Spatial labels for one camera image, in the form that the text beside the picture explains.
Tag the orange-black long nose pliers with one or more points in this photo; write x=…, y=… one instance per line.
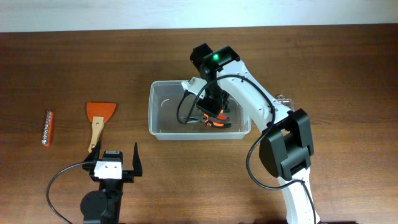
x=205, y=119

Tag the orange scraper wooden handle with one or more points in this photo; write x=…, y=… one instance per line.
x=98, y=114

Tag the orange socket bit holder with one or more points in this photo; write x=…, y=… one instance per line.
x=48, y=128

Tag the clear screwdriver set case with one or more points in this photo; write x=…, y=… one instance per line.
x=285, y=101

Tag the clear plastic container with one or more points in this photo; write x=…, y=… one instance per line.
x=166, y=102

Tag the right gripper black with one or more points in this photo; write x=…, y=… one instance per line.
x=212, y=109

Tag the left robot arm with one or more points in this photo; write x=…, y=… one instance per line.
x=103, y=205

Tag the small red-handled pliers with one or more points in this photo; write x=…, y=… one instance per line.
x=222, y=117

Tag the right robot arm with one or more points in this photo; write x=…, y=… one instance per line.
x=285, y=144

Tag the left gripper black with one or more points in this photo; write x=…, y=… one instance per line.
x=129, y=176

